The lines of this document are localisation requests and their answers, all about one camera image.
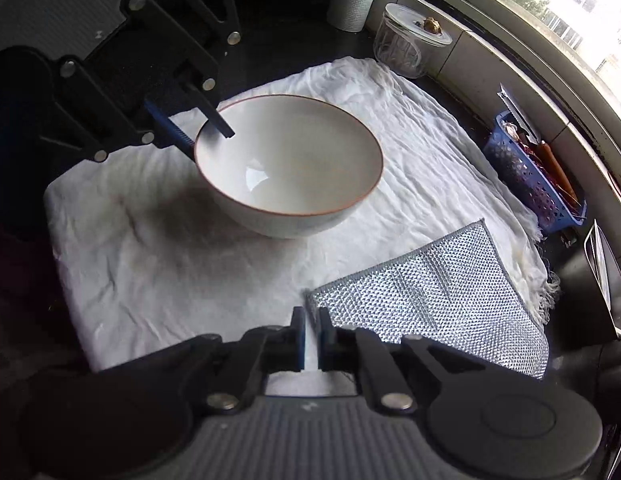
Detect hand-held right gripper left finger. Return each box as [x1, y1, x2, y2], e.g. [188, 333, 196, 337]
[98, 306, 307, 411]

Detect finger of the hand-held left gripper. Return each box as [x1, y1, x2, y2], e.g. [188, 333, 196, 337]
[38, 57, 197, 163]
[119, 0, 241, 140]

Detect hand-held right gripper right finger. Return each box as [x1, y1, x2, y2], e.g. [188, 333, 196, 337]
[318, 306, 541, 413]

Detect white bowl brown rim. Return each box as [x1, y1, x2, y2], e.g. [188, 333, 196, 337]
[193, 94, 385, 240]

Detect silver mesh dishcloth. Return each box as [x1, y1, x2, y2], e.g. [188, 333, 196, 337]
[304, 218, 550, 380]

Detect white cotton cloth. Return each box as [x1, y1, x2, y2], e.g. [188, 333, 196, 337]
[43, 55, 561, 396]

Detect glass jar with lid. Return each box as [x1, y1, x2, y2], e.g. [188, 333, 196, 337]
[373, 2, 454, 80]

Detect blue plastic basket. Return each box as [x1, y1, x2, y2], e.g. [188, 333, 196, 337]
[483, 110, 587, 235]

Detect dried red chilies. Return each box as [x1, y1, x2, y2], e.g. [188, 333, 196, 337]
[508, 122, 546, 161]

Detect serrated knife brown handle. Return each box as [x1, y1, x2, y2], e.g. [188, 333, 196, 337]
[497, 84, 579, 206]

